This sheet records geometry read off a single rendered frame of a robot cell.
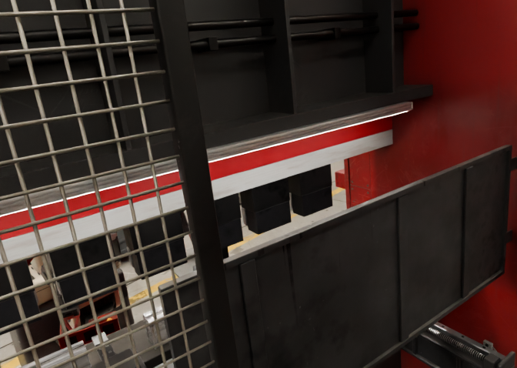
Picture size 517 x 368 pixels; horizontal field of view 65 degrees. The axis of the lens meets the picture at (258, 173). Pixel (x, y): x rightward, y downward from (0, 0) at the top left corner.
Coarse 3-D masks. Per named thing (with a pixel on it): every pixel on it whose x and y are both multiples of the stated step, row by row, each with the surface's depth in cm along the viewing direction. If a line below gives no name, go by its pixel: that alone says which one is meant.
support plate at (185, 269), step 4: (192, 248) 157; (188, 252) 154; (192, 252) 154; (188, 260) 148; (192, 260) 147; (184, 264) 145; (188, 264) 145; (192, 264) 144; (176, 268) 143; (180, 268) 143; (184, 268) 142; (188, 268) 142; (192, 268) 142; (176, 272) 140; (180, 272) 140; (184, 272) 140; (188, 272) 139
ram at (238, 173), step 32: (352, 128) 151; (384, 128) 161; (224, 160) 123; (256, 160) 129; (288, 160) 137; (320, 160) 145; (160, 192) 113; (224, 192) 125; (0, 224) 93; (64, 224) 100; (96, 224) 105; (0, 256) 94
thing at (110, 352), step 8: (96, 336) 110; (104, 336) 109; (96, 344) 106; (112, 352) 103; (128, 352) 97; (136, 352) 99; (104, 360) 96; (112, 360) 95; (120, 360) 95; (128, 360) 95
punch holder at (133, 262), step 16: (144, 224) 112; (160, 224) 115; (176, 224) 117; (128, 240) 114; (144, 240) 113; (160, 240) 115; (176, 240) 118; (128, 256) 120; (144, 256) 113; (160, 256) 116; (176, 256) 119; (160, 272) 117
